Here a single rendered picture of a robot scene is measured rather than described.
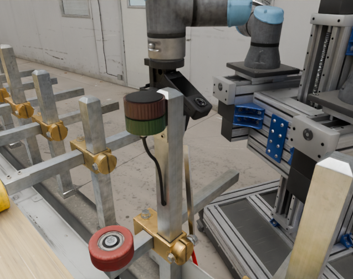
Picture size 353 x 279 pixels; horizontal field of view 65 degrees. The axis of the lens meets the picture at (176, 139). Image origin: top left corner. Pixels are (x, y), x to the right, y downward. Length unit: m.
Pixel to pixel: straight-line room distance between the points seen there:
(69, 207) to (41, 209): 0.18
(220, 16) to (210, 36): 2.96
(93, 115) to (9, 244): 0.29
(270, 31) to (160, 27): 0.74
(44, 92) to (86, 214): 0.39
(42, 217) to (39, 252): 0.53
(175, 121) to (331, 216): 0.25
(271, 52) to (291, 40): 1.88
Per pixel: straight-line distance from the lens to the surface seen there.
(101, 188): 0.73
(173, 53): 0.54
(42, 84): 0.85
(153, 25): 0.54
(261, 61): 1.23
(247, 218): 1.64
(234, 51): 3.36
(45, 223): 1.07
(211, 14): 0.54
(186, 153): 0.57
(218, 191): 0.74
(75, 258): 0.93
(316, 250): 0.38
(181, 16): 0.54
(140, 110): 0.38
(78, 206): 0.97
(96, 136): 0.66
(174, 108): 0.43
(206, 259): 1.69
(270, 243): 1.54
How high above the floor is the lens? 1.30
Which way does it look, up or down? 27 degrees down
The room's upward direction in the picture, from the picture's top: straight up
